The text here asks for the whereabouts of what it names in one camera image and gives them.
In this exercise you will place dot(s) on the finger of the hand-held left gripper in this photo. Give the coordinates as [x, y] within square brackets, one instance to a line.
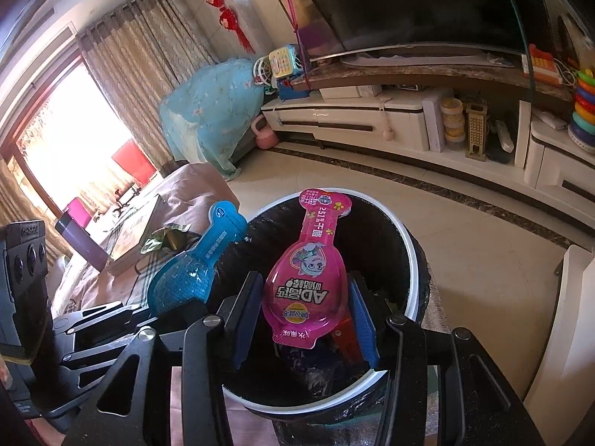
[102, 353]
[102, 318]

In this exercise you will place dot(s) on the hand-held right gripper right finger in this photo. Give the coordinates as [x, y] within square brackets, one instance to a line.
[365, 330]

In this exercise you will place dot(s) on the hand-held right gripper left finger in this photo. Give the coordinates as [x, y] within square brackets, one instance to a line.
[244, 320]

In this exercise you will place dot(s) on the red wrapper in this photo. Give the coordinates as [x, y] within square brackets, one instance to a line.
[347, 341]

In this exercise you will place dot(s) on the blue spoon-shaped packet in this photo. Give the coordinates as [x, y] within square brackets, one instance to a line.
[186, 278]

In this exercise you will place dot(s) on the pink spoon-shaped packet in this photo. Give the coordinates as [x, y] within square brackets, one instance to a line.
[302, 269]

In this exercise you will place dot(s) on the white-rimmed trash bin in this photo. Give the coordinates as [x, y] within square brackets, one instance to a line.
[386, 251]

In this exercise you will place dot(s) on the person's left forearm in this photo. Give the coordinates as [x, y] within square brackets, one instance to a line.
[46, 433]

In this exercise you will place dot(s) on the checked cloth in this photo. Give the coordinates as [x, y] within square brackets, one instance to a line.
[148, 283]

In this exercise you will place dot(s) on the patterned beige curtain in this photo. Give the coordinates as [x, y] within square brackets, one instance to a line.
[139, 65]
[23, 204]

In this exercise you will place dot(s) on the magenta container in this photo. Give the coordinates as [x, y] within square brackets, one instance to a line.
[76, 210]

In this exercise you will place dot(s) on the green wrapper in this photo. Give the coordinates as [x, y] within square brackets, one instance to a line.
[162, 239]

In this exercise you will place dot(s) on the pink kettlebell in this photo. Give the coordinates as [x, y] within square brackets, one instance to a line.
[265, 137]

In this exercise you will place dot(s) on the white furniture piece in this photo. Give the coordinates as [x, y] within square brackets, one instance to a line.
[562, 334]

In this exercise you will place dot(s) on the teal floral cloth cover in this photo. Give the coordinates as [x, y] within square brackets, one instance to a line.
[214, 111]

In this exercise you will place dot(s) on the yellow lidded jar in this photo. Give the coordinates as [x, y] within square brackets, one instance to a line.
[453, 123]
[452, 108]
[454, 138]

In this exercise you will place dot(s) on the white television stand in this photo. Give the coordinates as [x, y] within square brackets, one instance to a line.
[353, 116]

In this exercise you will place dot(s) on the yellow slotted toy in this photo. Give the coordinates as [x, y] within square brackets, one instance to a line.
[476, 132]

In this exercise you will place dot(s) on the blue toy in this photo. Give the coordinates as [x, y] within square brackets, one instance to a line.
[293, 89]

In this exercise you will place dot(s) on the white toy fan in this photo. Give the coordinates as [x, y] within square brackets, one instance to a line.
[262, 72]

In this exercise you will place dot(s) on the toy phone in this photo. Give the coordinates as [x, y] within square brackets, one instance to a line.
[284, 61]

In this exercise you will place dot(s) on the pink stick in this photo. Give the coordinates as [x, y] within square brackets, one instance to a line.
[294, 18]

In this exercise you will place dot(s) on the orange toy cash register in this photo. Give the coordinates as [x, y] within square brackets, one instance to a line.
[543, 65]

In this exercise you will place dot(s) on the large black television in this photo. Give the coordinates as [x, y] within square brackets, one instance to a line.
[418, 4]

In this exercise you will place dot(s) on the green stick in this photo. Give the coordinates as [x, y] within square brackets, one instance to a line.
[518, 23]

